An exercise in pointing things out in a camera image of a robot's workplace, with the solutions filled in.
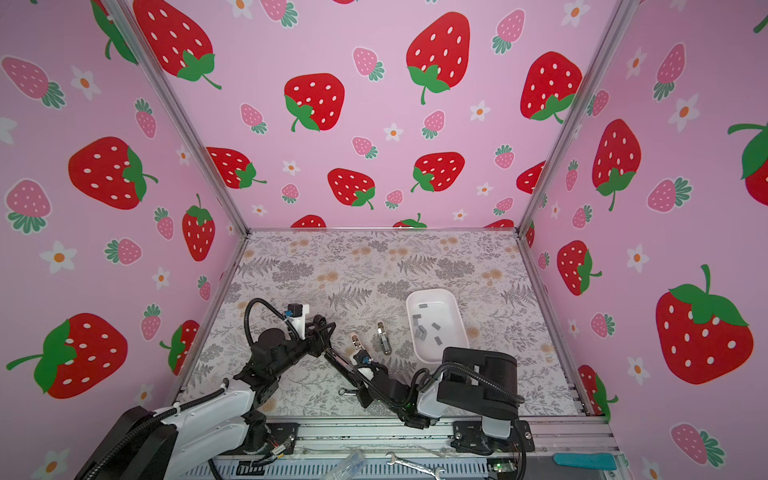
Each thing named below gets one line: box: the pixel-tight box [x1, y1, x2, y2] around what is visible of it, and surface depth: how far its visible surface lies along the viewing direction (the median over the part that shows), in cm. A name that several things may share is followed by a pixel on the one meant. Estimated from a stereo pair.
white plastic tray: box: [406, 289, 469, 364], surface depth 96 cm
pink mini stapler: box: [351, 332, 366, 351], surface depth 88 cm
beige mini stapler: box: [377, 321, 392, 356], surface depth 92 cm
